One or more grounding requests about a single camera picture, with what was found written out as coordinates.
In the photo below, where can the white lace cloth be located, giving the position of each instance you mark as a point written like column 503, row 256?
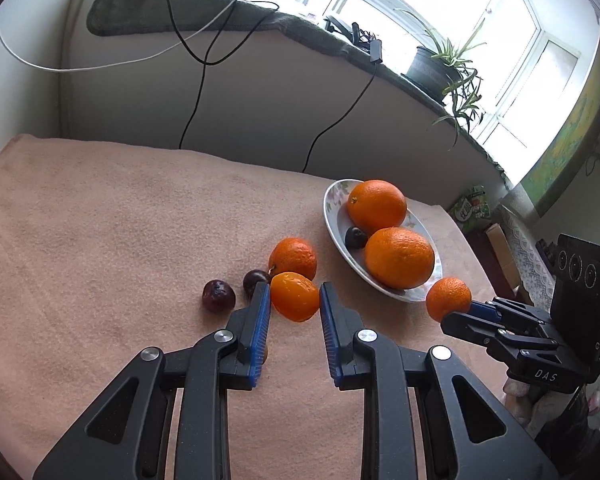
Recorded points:
column 525, row 255

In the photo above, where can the dark red plum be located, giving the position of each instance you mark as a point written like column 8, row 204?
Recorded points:
column 218, row 296
column 254, row 282
column 355, row 238

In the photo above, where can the person's right hand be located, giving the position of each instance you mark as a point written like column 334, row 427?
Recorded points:
column 515, row 387

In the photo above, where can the large orange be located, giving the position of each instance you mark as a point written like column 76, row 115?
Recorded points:
column 377, row 205
column 399, row 260

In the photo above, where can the small oval tangerine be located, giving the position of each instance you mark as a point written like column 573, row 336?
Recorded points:
column 295, row 297

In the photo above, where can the tangerine with stem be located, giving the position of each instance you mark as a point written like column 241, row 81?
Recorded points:
column 295, row 257

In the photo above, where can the potted spider plant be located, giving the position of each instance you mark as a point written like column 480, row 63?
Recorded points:
column 430, row 67

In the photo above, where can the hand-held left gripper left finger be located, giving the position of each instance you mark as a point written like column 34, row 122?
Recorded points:
column 262, row 320

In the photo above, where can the white floral plate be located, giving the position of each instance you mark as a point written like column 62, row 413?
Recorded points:
column 335, row 215

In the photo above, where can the grey windowsill cloth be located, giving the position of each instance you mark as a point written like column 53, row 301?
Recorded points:
column 130, row 10

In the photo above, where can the green snack bag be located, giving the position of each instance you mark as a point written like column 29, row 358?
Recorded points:
column 472, row 208

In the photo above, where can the white window frame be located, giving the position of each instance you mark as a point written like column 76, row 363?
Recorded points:
column 542, row 35

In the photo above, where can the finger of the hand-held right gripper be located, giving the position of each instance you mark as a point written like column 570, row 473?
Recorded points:
column 467, row 328
column 485, row 310

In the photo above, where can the green yellow wall poster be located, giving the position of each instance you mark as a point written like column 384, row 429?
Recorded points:
column 570, row 150

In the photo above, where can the pink towel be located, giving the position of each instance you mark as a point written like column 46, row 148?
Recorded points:
column 130, row 220

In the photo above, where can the round tangerine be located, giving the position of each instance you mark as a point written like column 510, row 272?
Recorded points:
column 447, row 297

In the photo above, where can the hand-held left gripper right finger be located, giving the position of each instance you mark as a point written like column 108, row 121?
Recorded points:
column 330, row 330

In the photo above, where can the cardboard box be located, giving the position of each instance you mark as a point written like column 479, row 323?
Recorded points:
column 500, row 245

